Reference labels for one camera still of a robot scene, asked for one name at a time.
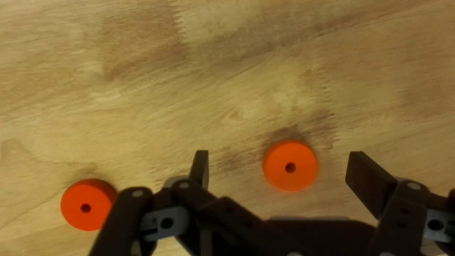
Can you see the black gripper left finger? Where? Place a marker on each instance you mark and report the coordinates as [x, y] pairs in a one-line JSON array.
[[128, 218]]

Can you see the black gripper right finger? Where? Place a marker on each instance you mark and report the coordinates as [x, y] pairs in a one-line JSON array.
[[402, 214]]

